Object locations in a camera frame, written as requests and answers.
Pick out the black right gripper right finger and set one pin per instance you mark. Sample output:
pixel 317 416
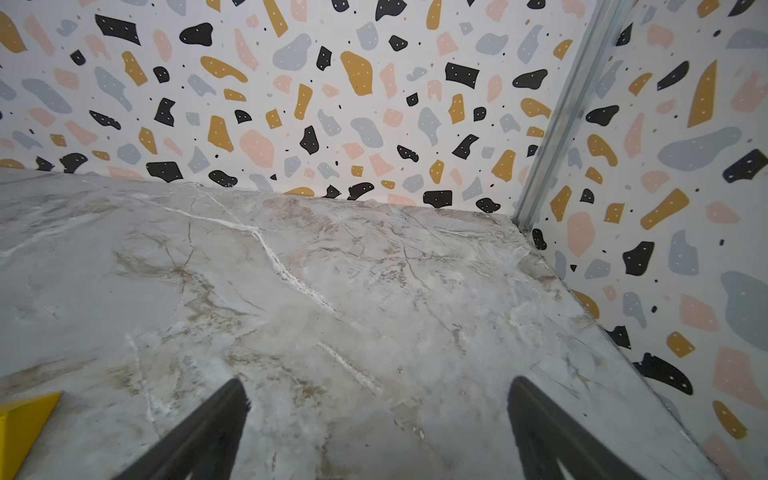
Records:
pixel 552 445

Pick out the yellow triangular wood block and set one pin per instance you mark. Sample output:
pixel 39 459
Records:
pixel 22 422

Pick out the aluminium right corner post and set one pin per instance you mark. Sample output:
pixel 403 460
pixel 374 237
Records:
pixel 600 37

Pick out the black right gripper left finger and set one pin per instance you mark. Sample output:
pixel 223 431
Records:
pixel 204 445

